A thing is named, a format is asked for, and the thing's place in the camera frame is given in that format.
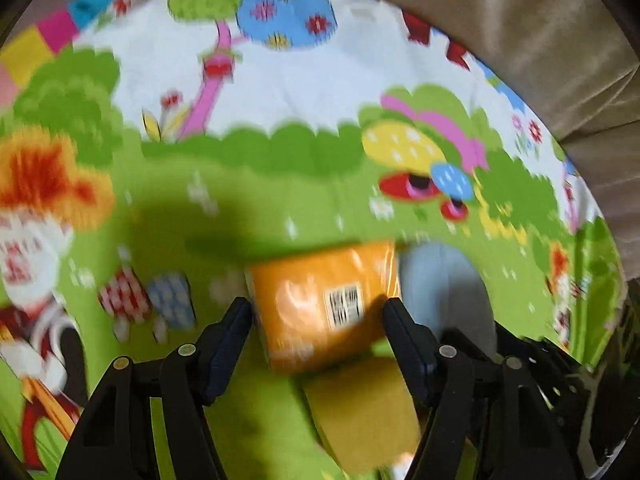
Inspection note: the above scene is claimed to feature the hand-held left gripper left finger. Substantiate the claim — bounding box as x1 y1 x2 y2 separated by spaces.
55 296 253 480

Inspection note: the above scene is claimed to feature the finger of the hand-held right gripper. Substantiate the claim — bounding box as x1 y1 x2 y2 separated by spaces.
492 330 593 411

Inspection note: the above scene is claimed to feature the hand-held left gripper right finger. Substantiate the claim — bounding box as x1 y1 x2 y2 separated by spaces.
382 297 571 480

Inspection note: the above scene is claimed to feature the pale blue soft pad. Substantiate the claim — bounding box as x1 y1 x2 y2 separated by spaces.
400 242 496 356

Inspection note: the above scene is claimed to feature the orange packet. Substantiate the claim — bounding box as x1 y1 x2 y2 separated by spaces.
245 241 403 376

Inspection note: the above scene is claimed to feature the yellow sponge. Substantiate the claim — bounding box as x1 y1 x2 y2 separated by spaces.
302 357 423 473

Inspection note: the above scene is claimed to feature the cartoon printed tablecloth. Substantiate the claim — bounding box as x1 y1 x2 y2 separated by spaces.
0 0 626 480

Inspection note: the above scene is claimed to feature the beige curtain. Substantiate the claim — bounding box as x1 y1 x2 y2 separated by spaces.
320 0 640 281

